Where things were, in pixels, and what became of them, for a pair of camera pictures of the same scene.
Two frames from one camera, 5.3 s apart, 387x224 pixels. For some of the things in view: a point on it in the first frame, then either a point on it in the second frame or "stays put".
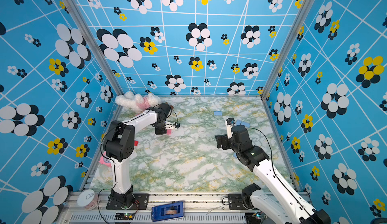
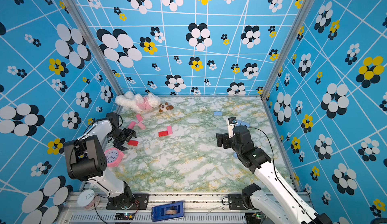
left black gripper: (161, 132) -> (130, 133)
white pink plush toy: (137, 103) stays put
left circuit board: (124, 216) stays put
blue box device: (167, 211) stays put
